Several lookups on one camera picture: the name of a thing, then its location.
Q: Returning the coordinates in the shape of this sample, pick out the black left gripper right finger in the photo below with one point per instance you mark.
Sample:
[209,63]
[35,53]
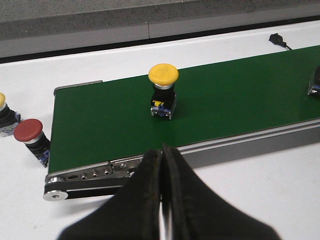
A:
[192,211]

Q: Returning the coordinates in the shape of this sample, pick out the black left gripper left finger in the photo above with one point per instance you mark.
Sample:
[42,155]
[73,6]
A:
[131,214]

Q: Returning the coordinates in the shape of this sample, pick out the red push button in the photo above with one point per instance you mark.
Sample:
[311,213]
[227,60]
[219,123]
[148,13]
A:
[30,132]

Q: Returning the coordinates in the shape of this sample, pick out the yellow push button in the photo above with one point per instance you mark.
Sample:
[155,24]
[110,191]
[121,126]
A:
[164,99]

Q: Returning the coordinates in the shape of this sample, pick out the black drive belt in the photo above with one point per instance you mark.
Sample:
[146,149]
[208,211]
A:
[64,194]

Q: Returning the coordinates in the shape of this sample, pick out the green conveyor belt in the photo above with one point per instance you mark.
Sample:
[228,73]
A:
[112,120]

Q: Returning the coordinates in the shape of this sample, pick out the yellow push button left edge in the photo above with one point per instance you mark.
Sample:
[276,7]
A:
[9,119]

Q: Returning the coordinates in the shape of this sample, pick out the grey stone slab right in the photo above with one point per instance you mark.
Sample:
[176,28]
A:
[259,10]

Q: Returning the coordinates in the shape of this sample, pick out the grey stone slab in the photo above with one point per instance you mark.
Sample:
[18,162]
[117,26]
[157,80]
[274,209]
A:
[27,18]
[259,10]

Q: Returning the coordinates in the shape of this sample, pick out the grey stone slab left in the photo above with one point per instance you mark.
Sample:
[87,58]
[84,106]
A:
[27,18]

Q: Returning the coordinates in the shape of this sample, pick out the aluminium conveyor frame rail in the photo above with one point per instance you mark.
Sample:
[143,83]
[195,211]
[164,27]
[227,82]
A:
[200,154]

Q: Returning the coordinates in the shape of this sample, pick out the black sensor with cable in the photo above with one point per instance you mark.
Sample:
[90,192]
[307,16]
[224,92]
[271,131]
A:
[278,40]

